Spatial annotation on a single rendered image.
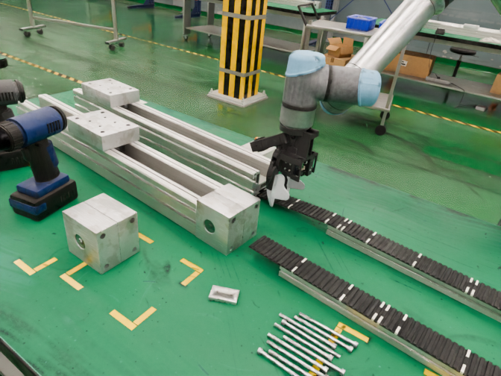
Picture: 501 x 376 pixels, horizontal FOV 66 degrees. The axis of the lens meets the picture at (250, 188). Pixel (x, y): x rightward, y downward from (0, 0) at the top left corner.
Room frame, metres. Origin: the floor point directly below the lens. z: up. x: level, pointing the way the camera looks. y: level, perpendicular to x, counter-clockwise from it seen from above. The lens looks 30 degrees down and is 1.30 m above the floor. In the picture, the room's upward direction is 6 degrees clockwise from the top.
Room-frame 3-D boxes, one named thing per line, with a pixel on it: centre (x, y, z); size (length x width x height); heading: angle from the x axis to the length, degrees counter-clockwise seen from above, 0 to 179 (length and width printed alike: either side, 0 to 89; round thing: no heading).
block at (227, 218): (0.68, 0.03, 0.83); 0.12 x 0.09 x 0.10; 144
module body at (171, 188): (0.93, 0.40, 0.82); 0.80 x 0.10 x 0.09; 54
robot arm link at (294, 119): (0.82, -0.09, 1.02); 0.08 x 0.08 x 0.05
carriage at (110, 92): (1.23, 0.50, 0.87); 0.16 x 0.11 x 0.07; 54
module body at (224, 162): (1.08, 0.29, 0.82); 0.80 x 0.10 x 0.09; 54
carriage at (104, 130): (0.93, 0.40, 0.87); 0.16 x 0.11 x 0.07; 54
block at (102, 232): (0.59, 0.27, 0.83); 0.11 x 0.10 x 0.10; 148
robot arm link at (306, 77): (0.81, -0.09, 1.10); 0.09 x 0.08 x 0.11; 89
